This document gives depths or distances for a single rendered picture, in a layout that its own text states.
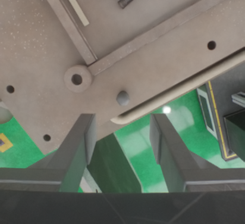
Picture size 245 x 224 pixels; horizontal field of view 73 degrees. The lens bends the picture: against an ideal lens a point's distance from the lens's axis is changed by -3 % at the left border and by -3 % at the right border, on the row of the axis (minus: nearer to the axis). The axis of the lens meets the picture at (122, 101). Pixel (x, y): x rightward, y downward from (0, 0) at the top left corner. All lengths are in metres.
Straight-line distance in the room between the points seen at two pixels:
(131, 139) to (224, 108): 0.93
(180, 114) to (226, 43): 1.56
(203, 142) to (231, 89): 0.73
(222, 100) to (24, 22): 1.47
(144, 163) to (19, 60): 1.85
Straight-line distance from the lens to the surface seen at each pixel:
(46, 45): 0.29
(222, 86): 1.54
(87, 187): 0.57
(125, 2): 0.26
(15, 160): 2.36
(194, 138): 2.01
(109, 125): 0.44
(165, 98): 0.40
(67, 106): 0.29
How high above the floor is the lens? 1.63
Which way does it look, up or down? 74 degrees down
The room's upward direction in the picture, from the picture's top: 179 degrees counter-clockwise
